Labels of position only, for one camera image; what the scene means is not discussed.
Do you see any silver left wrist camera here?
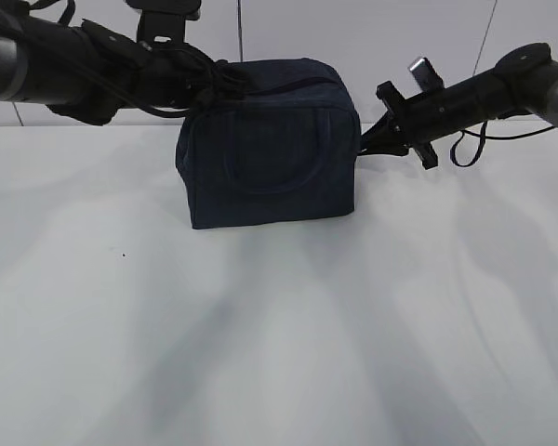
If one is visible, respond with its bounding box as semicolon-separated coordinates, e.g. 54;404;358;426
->
126;0;202;46

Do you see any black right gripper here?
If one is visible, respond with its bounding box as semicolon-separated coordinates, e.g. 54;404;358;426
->
360;81;439;170

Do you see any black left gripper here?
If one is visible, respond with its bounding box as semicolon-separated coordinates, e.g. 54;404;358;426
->
185;58;251;114

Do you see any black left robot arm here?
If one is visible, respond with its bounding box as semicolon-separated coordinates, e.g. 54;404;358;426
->
0;1;252;125

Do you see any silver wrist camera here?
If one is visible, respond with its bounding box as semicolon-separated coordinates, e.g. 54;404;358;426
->
408;57;445;93
126;0;202;46

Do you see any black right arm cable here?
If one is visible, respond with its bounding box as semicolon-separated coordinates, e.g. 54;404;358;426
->
449;118;558;387

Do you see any navy blue lunch bag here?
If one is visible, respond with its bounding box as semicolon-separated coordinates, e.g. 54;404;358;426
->
176;58;361;230

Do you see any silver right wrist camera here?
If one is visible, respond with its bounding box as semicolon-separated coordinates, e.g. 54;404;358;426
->
408;57;445;93

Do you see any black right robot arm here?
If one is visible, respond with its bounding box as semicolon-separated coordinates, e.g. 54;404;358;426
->
361;43;558;169

